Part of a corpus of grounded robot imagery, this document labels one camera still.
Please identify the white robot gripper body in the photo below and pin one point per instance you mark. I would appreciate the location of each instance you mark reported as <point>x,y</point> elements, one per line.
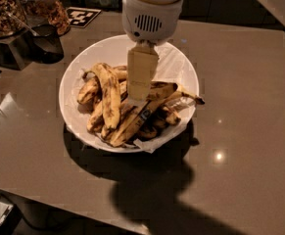
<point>151,21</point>

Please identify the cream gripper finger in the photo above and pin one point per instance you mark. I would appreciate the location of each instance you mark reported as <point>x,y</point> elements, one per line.
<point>142,61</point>

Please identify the curved spotted top banana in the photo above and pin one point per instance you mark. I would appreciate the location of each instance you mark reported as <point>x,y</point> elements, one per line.
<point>158,90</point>

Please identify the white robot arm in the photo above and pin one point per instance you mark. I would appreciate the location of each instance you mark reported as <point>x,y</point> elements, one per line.
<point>148,23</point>

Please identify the long banana with sticker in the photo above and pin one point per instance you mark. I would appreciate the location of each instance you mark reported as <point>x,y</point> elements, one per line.
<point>143,122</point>

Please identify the white ceramic bowl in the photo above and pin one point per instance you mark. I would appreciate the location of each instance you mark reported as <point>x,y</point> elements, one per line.
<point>83,62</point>

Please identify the spotted banana left centre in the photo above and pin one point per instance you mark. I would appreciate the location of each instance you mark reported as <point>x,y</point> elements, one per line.
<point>110,94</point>

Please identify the brown banana far left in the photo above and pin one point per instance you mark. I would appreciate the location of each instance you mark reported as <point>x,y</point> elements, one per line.
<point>88,91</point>

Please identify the small banana lower right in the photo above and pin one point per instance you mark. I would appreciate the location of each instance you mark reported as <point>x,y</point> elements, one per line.
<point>168,114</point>

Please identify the banana under left centre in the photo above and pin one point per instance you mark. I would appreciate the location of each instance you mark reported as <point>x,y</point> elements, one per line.
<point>96,121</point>

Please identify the black white marker tag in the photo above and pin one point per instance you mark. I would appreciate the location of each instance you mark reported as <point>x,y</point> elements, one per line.
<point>81,17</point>

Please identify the black scoop cup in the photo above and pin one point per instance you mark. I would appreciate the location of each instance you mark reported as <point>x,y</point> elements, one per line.
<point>43,42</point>

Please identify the glass jar of nuts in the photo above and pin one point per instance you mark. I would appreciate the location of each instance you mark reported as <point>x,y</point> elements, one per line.
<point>51,10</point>

